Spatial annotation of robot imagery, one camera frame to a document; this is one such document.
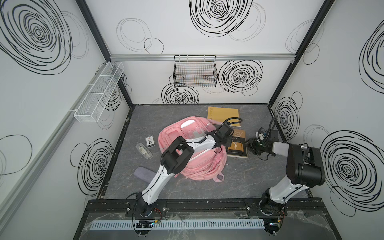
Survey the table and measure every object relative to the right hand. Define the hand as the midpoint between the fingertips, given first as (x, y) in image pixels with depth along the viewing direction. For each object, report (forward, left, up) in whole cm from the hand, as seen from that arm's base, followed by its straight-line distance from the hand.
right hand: (244, 144), depth 94 cm
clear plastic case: (-5, +63, -1) cm, 63 cm away
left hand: (+3, +8, +1) cm, 9 cm away
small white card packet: (+2, +61, -2) cm, 62 cm away
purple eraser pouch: (-20, +59, 0) cm, 62 cm away
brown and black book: (-3, +4, -2) cm, 5 cm away
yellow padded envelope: (+26, +12, -2) cm, 29 cm away
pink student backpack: (-15, +25, +3) cm, 29 cm away
